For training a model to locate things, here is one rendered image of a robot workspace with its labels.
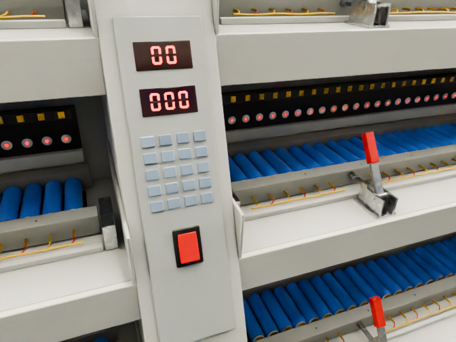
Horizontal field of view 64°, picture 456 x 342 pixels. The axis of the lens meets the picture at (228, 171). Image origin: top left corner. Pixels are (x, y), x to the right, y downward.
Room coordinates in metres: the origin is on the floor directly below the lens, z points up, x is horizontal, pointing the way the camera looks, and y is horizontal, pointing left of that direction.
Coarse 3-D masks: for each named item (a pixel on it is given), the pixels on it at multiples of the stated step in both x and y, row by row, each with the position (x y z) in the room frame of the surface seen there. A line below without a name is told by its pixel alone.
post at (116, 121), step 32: (96, 0) 0.29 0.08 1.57; (128, 0) 0.30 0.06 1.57; (160, 0) 0.31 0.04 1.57; (192, 0) 0.31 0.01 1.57; (224, 128) 0.32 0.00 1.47; (128, 160) 0.29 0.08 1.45; (224, 160) 0.32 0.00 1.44; (128, 192) 0.29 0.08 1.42; (224, 192) 0.32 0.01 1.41; (128, 224) 0.29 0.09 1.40; (224, 224) 0.32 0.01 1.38
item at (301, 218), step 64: (256, 128) 0.51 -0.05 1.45; (320, 128) 0.55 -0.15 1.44; (384, 128) 0.56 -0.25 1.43; (448, 128) 0.59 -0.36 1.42; (256, 192) 0.40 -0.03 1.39; (320, 192) 0.43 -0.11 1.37; (384, 192) 0.40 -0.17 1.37; (448, 192) 0.44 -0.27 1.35; (256, 256) 0.33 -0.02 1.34; (320, 256) 0.36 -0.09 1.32
